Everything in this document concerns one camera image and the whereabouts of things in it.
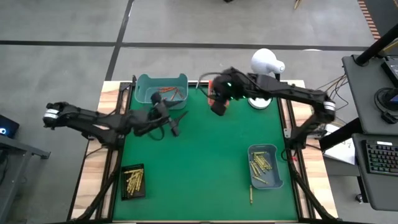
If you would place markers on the white paper sheet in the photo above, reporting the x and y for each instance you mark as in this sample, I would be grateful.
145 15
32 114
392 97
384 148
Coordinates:
342 152

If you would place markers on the grey desk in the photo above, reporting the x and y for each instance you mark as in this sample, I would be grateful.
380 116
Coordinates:
370 124
379 193

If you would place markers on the backlit keyboard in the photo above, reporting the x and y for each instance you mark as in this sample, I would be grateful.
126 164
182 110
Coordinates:
382 158

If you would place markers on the black table frame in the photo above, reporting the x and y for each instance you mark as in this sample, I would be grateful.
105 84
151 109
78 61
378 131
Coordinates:
124 93

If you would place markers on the black pole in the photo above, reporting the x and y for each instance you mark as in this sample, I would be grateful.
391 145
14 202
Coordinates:
376 46

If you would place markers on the black headphones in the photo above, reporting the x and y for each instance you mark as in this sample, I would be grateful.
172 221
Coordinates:
388 117

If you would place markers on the black device with blue light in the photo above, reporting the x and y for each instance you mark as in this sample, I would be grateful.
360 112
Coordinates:
9 124

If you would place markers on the teal plastic bin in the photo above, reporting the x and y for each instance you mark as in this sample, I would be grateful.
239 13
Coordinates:
143 96

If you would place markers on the black mesh tray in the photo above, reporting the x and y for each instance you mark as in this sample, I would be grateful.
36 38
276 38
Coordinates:
124 197

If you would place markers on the white desk lamp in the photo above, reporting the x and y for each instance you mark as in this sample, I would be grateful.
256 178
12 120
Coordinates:
264 60

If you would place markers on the grey metal table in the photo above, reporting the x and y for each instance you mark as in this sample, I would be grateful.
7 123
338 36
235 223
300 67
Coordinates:
21 147

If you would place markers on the grey blue plastic bin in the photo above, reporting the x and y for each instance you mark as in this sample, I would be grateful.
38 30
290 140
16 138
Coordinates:
275 183

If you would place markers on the grey clamp bracket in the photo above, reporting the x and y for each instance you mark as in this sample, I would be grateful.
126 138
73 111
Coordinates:
287 133

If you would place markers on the orange mesh basket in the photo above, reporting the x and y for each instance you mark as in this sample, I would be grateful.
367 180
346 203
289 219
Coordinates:
210 90

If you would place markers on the wooden stand leg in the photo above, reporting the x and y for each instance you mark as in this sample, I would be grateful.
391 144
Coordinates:
297 3

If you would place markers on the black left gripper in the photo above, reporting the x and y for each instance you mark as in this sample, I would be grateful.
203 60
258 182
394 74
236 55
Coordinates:
152 119

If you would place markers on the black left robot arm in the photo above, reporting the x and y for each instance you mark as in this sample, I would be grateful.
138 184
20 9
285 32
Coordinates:
90 121

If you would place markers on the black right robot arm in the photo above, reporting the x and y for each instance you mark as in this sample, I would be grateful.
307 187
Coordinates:
295 93

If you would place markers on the orange striped edge strip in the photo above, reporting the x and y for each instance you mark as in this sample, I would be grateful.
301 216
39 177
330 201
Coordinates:
368 18

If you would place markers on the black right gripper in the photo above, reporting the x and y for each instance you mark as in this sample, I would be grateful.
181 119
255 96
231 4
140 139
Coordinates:
231 85

